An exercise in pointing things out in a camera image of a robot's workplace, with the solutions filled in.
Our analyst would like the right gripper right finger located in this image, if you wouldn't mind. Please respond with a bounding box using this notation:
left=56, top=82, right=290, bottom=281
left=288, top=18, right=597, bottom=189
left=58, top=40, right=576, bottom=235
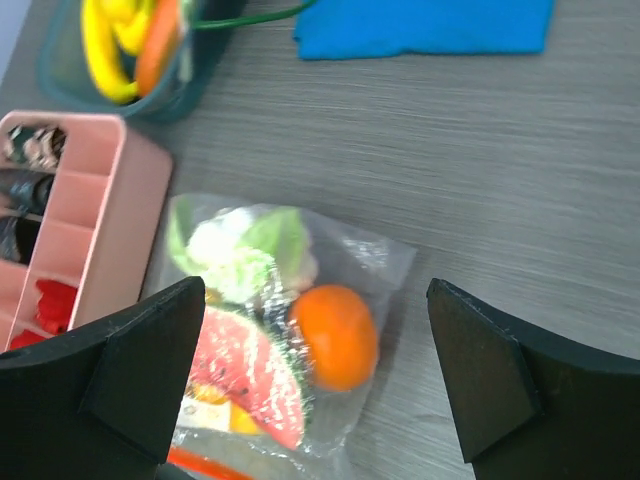
left=426, top=278, right=639, bottom=479

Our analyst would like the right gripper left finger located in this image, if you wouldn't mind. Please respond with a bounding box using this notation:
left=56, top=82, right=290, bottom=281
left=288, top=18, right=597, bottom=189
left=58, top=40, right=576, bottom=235
left=1, top=277, right=205, bottom=480

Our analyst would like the watermelon slice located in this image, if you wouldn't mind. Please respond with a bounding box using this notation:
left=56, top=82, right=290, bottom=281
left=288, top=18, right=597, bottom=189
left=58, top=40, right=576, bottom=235
left=185, top=304, right=313, bottom=450

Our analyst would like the white cauliflower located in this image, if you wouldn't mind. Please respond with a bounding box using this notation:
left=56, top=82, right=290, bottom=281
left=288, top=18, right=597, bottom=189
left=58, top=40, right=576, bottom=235
left=167, top=196, right=318, bottom=305

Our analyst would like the orange tangerine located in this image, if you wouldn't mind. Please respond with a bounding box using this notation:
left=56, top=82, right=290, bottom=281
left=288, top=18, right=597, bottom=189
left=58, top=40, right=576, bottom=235
left=290, top=284, right=379, bottom=392

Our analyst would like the clear orange-zip bag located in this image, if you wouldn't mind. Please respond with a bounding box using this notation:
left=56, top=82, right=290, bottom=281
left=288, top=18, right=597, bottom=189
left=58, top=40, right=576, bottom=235
left=161, top=193, right=416, bottom=479

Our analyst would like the red white cloth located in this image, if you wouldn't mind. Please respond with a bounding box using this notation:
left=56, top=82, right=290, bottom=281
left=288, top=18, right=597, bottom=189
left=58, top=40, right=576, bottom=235
left=35, top=278, right=78, bottom=335

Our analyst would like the pink compartment tray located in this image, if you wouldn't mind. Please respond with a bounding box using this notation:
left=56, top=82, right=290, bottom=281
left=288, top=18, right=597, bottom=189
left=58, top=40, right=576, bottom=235
left=1, top=110, right=173, bottom=349

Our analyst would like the dark patterned rolled sock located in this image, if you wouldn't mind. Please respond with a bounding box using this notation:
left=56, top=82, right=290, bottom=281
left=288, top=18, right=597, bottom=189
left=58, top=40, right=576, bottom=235
left=0, top=216, right=41, bottom=266

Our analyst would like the floral rolled sock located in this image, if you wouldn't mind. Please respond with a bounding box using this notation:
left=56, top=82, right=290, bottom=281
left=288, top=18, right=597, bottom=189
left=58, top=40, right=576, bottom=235
left=3, top=124, right=67, bottom=170

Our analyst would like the teal fruit basket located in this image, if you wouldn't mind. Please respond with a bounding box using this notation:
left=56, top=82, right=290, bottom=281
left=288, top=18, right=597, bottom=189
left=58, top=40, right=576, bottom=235
left=38, top=1, right=245, bottom=122

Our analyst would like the orange carrot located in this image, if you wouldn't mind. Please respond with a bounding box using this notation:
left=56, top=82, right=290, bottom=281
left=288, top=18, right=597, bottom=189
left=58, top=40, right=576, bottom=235
left=135, top=0, right=181, bottom=97

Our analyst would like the banana bunch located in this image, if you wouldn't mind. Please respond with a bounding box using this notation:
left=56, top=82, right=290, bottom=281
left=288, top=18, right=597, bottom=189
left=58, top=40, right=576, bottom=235
left=80, top=1, right=156, bottom=104

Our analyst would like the green onion stalk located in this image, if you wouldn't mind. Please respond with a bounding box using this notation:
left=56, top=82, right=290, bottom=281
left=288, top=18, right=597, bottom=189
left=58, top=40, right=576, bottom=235
left=192, top=0, right=316, bottom=30

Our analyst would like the blue folded cloth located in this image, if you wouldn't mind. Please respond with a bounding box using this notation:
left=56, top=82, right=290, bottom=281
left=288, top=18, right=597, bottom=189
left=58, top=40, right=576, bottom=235
left=293, top=0, right=554, bottom=60

